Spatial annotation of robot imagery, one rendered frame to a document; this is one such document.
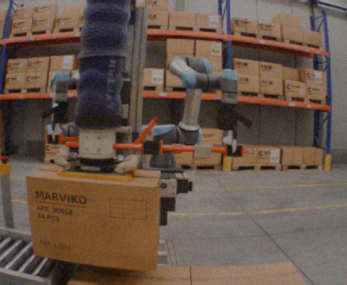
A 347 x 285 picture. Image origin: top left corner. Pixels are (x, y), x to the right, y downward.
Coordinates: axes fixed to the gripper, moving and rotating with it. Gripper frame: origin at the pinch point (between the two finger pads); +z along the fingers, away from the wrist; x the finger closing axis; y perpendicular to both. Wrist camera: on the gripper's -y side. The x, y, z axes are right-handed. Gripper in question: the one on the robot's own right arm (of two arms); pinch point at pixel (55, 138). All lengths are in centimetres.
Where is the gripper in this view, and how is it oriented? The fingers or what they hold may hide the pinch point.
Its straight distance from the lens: 225.5
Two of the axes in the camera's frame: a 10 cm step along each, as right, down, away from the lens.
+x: 0.3, -1.0, 10.0
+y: 10.0, 0.5, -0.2
